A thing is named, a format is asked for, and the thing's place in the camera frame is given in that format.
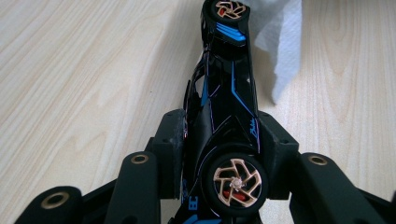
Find blue and black toy car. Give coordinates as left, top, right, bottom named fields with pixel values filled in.
left=168, top=0, right=271, bottom=224

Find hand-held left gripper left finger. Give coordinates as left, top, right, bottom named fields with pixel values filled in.
left=145, top=108, right=188, bottom=201

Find white wet wipe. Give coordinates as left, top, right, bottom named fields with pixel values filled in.
left=245, top=0, right=304, bottom=105

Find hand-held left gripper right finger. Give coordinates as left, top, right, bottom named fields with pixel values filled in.
left=257, top=110, right=301, bottom=201

